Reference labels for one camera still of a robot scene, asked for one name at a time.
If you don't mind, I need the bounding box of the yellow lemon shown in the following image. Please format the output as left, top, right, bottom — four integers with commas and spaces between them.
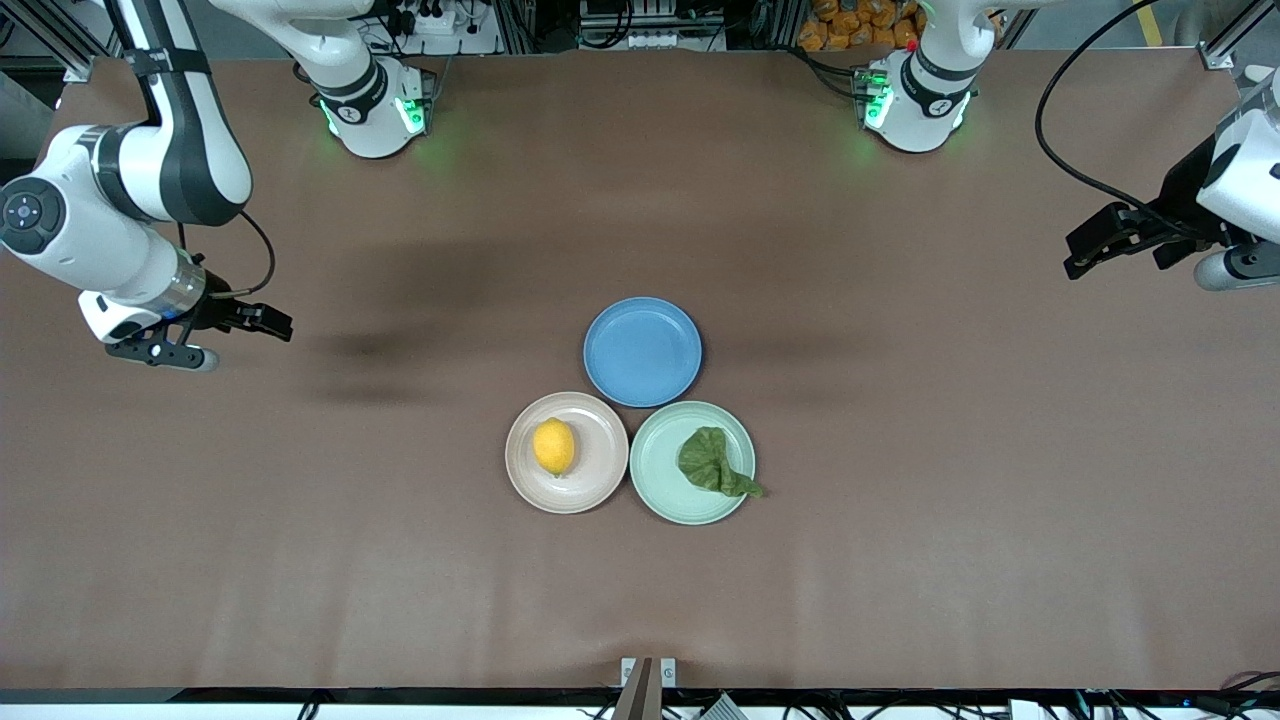
533, 418, 577, 478

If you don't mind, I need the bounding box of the green lettuce leaf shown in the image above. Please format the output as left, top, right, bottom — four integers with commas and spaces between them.
678, 427, 766, 499

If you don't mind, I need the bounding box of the pile of orange bags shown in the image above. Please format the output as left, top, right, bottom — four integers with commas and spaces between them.
797, 0, 926, 53

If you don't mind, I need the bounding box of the white power strip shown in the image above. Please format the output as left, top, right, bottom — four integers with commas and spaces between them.
385, 0, 483, 37

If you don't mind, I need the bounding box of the beige pink plate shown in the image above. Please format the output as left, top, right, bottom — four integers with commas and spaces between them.
505, 391, 630, 515

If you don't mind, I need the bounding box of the blue plate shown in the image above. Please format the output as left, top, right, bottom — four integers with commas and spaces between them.
583, 297, 703, 409

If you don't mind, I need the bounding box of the light green plate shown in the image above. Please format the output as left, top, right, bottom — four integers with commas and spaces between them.
629, 401, 757, 526

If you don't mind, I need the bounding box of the aluminium frame profile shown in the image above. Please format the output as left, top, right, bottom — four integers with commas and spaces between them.
1198, 0, 1266, 71
0, 0, 136, 83

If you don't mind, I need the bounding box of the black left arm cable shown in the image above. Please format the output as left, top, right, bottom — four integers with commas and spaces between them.
1035, 0, 1169, 208

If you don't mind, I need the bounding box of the brown camera pole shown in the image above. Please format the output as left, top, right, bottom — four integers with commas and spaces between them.
612, 657, 656, 720

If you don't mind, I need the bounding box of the small metal table bracket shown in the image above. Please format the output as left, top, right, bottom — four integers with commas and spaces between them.
620, 657, 678, 691

